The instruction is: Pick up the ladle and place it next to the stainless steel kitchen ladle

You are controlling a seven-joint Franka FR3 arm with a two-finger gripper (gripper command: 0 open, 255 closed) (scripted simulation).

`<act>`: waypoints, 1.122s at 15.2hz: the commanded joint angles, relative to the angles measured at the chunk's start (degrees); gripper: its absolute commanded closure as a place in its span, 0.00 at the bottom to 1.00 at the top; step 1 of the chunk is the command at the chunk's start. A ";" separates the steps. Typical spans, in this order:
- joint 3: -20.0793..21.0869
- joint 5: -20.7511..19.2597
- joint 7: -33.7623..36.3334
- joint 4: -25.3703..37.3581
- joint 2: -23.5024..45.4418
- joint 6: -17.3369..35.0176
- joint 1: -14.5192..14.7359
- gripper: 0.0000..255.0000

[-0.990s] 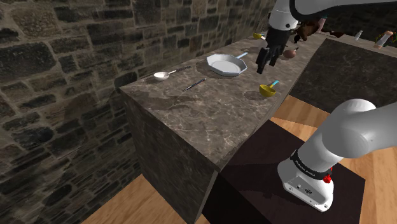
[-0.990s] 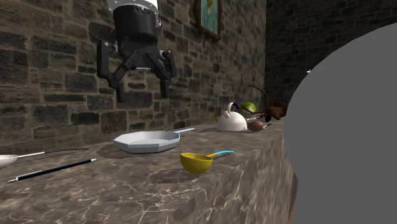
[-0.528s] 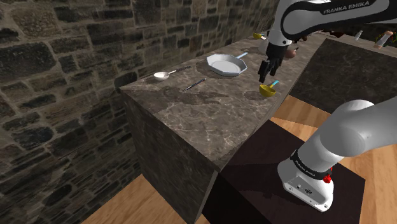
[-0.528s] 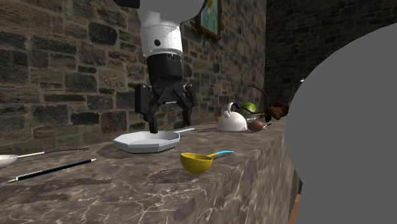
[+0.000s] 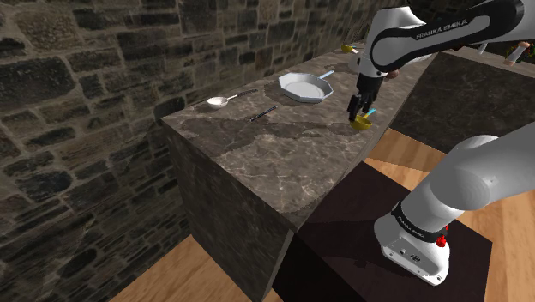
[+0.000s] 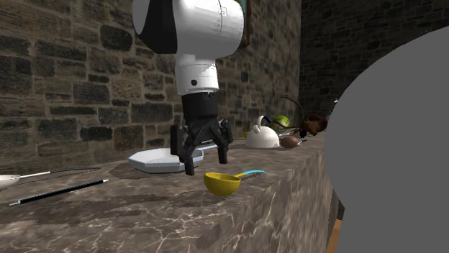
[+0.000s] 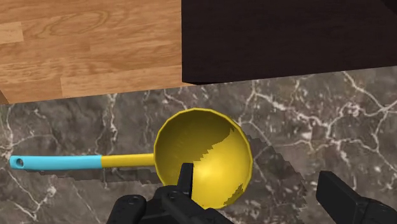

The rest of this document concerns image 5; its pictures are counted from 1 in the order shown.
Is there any black pen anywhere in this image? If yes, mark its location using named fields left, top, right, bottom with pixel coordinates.
left=249, top=105, right=280, bottom=124

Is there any yellow measuring cup blue handle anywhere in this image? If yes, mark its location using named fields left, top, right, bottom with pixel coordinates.
left=349, top=108, right=376, bottom=132

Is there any dark robot stand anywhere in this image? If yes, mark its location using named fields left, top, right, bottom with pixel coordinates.
left=271, top=160, right=494, bottom=302

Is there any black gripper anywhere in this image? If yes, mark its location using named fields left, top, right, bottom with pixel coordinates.
left=347, top=74, right=385, bottom=123

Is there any white pan blue handle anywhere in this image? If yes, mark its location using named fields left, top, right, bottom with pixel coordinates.
left=278, top=69, right=335, bottom=105

